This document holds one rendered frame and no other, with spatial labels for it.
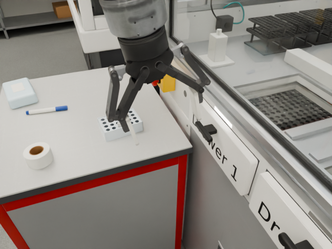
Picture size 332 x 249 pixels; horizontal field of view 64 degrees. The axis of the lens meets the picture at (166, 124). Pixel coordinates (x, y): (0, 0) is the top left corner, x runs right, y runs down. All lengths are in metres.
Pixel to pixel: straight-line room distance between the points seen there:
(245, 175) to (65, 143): 0.54
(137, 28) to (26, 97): 0.75
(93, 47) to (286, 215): 1.07
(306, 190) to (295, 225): 0.06
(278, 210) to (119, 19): 0.41
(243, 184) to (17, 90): 0.86
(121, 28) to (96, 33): 0.92
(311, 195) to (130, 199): 0.59
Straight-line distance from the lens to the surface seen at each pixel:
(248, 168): 0.57
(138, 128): 0.86
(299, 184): 0.50
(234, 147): 0.60
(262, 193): 0.56
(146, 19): 0.39
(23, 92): 1.11
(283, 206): 0.52
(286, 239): 0.50
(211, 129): 0.65
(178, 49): 0.46
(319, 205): 0.49
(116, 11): 0.38
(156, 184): 0.90
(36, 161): 0.80
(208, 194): 0.87
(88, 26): 1.29
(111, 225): 1.00
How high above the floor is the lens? 1.32
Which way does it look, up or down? 38 degrees down
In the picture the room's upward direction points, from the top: straight up
